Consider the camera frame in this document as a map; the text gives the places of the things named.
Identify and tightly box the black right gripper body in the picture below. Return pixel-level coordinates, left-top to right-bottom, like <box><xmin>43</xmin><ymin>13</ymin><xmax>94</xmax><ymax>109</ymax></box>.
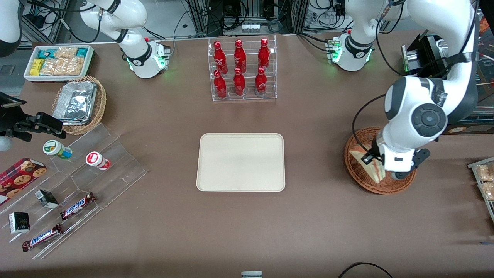
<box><xmin>0</xmin><ymin>92</ymin><xmax>33</xmax><ymax>142</ymax></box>

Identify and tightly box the triangular sandwich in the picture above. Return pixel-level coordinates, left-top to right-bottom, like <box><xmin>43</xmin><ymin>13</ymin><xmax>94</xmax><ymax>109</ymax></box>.
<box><xmin>349</xmin><ymin>149</ymin><xmax>386</xmax><ymax>184</ymax></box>

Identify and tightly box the brown round wicker basket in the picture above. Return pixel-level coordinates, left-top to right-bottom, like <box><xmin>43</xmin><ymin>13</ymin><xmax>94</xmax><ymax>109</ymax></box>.
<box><xmin>344</xmin><ymin>127</ymin><xmax>417</xmax><ymax>195</ymax></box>

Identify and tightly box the metal snack tray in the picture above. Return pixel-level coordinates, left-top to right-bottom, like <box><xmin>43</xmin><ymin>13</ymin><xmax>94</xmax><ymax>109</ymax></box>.
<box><xmin>468</xmin><ymin>156</ymin><xmax>494</xmax><ymax>224</ymax></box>

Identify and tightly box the light wicker basket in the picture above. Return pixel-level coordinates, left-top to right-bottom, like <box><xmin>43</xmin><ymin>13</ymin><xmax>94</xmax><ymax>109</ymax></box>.
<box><xmin>52</xmin><ymin>75</ymin><xmax>107</xmax><ymax>136</ymax></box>

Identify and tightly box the cream rectangular serving tray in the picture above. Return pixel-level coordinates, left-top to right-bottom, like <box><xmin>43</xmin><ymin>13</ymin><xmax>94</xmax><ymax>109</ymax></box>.
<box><xmin>196</xmin><ymin>133</ymin><xmax>286</xmax><ymax>192</ymax></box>

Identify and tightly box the green lidded sunflower cup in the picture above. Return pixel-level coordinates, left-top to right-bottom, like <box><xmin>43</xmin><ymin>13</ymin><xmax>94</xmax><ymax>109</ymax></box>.
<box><xmin>42</xmin><ymin>140</ymin><xmax>73</xmax><ymax>160</ymax></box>

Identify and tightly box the aluminium foil container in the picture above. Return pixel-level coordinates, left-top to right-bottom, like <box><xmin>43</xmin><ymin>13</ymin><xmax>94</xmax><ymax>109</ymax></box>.
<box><xmin>53</xmin><ymin>80</ymin><xmax>98</xmax><ymax>126</ymax></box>

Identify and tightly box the white snack bin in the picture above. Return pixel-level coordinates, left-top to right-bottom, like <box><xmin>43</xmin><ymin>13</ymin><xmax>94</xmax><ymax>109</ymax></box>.
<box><xmin>23</xmin><ymin>44</ymin><xmax>95</xmax><ymax>83</ymax></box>

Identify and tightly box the red lidded yogurt cup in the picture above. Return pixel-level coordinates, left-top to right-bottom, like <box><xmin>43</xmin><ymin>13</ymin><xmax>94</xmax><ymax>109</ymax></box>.
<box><xmin>86</xmin><ymin>151</ymin><xmax>111</xmax><ymax>171</ymax></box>

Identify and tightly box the large clear cracker bag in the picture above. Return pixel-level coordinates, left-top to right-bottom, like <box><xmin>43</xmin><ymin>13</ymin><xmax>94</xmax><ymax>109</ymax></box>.
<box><xmin>40</xmin><ymin>57</ymin><xmax>85</xmax><ymax>76</ymax></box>

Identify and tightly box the red tartan cookie box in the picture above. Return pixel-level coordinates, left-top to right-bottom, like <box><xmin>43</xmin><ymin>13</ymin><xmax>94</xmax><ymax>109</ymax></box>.
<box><xmin>0</xmin><ymin>157</ymin><xmax>47</xmax><ymax>206</ymax></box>

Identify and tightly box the clear fried snack bag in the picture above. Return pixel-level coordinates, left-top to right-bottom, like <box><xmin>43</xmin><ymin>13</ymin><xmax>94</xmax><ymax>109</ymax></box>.
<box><xmin>479</xmin><ymin>182</ymin><xmax>494</xmax><ymax>201</ymax></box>
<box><xmin>475</xmin><ymin>164</ymin><xmax>494</xmax><ymax>183</ymax></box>

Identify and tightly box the small clear cracker bag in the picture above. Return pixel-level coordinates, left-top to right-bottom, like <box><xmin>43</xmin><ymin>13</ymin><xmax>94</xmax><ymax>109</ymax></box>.
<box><xmin>53</xmin><ymin>46</ymin><xmax>79</xmax><ymax>60</ymax></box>

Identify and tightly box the black carton with barcode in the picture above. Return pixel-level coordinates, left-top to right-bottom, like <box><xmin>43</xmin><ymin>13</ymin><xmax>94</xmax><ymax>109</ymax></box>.
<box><xmin>35</xmin><ymin>189</ymin><xmax>59</xmax><ymax>209</ymax></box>

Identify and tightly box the clear acrylic stepped shelf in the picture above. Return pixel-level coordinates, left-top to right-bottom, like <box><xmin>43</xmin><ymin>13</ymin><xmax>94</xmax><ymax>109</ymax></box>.
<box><xmin>0</xmin><ymin>123</ymin><xmax>147</xmax><ymax>260</ymax></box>

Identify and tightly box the Snickers chocolate bar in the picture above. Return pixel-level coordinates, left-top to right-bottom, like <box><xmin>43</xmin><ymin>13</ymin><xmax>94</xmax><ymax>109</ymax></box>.
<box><xmin>60</xmin><ymin>192</ymin><xmax>96</xmax><ymax>221</ymax></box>
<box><xmin>22</xmin><ymin>223</ymin><xmax>64</xmax><ymax>252</ymax></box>

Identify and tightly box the black carton with white side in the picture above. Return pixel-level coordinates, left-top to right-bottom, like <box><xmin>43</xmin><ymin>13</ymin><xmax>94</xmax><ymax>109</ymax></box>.
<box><xmin>8</xmin><ymin>212</ymin><xmax>30</xmax><ymax>234</ymax></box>

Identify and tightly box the black food warmer machine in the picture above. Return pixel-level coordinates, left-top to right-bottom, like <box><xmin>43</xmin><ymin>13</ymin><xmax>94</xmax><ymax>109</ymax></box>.
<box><xmin>401</xmin><ymin>33</ymin><xmax>494</xmax><ymax>136</ymax></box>

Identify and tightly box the clear acrylic bottle rack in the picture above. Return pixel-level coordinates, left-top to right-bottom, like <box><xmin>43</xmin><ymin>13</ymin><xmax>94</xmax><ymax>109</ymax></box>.
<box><xmin>208</xmin><ymin>35</ymin><xmax>277</xmax><ymax>102</ymax></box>

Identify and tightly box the red cola bottle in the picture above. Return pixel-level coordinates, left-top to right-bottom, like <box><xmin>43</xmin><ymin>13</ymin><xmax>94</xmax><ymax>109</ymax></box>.
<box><xmin>255</xmin><ymin>66</ymin><xmax>267</xmax><ymax>97</ymax></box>
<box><xmin>213</xmin><ymin>41</ymin><xmax>228</xmax><ymax>75</ymax></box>
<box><xmin>233</xmin><ymin>68</ymin><xmax>246</xmax><ymax>97</ymax></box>
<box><xmin>258</xmin><ymin>38</ymin><xmax>271</xmax><ymax>70</ymax></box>
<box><xmin>233</xmin><ymin>39</ymin><xmax>247</xmax><ymax>74</ymax></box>
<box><xmin>213</xmin><ymin>69</ymin><xmax>227</xmax><ymax>99</ymax></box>

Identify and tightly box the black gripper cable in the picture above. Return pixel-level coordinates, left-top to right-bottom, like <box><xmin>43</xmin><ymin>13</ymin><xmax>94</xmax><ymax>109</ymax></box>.
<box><xmin>351</xmin><ymin>94</ymin><xmax>387</xmax><ymax>161</ymax></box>

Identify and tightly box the black looped table cable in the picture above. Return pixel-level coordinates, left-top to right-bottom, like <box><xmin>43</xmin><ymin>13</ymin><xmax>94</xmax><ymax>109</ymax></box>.
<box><xmin>339</xmin><ymin>262</ymin><xmax>394</xmax><ymax>278</ymax></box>

